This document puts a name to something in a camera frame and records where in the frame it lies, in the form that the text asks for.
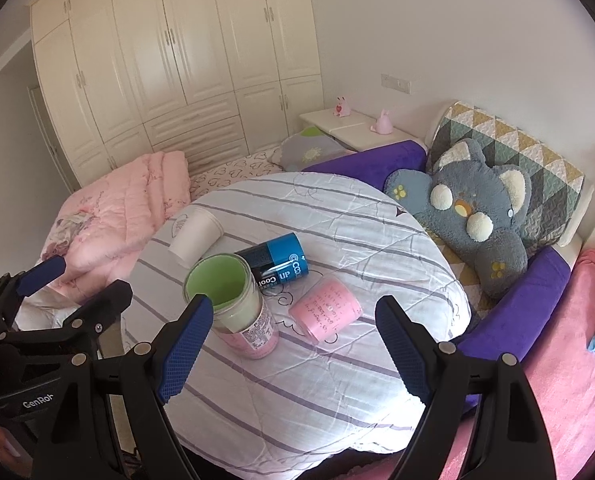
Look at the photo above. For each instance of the purple blanket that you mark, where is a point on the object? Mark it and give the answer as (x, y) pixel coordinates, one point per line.
(517, 310)

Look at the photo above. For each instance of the white paper cup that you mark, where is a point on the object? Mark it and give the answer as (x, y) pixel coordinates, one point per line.
(195, 237)

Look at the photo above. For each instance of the white nightstand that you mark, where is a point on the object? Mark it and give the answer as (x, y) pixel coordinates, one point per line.
(347, 127)

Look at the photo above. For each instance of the blue and black cup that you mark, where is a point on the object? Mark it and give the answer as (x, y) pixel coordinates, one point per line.
(282, 260)

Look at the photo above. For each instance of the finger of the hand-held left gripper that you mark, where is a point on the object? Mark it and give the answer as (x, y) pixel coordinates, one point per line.
(42, 270)
(105, 300)

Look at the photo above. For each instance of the heart pattern bed sheet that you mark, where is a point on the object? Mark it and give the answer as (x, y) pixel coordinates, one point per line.
(237, 167)

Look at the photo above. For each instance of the grey cat plush pillow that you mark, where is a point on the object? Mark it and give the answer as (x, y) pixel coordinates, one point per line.
(472, 170)

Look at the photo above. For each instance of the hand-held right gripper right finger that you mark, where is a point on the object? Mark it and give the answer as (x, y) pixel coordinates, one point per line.
(402, 345)

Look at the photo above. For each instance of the white wall socket panel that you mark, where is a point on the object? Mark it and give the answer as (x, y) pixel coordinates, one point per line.
(395, 82)

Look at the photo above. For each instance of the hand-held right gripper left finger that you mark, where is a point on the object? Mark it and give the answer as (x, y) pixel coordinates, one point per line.
(185, 345)

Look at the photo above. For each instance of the plain pink figurine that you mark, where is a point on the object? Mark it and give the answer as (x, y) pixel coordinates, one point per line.
(382, 122)

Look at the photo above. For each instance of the pink figurine with heart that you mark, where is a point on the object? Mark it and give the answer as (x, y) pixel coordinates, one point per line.
(341, 106)

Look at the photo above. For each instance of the pink quilt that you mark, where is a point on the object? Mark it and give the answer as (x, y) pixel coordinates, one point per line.
(127, 210)

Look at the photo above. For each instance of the pink printed cup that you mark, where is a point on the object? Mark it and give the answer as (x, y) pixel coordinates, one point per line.
(327, 310)

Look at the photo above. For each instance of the green and pink cup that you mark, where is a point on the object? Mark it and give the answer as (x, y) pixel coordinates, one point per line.
(240, 322)

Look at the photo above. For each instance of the pink fleece blanket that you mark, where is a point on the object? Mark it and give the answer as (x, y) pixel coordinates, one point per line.
(572, 385)

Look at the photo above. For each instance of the triangle patterned pillow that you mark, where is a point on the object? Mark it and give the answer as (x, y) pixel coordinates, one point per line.
(585, 230)

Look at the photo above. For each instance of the cream wardrobe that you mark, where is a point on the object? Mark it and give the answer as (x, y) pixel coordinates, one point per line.
(177, 60)

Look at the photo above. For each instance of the grey flower pillow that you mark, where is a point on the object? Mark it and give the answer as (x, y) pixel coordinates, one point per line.
(307, 152)

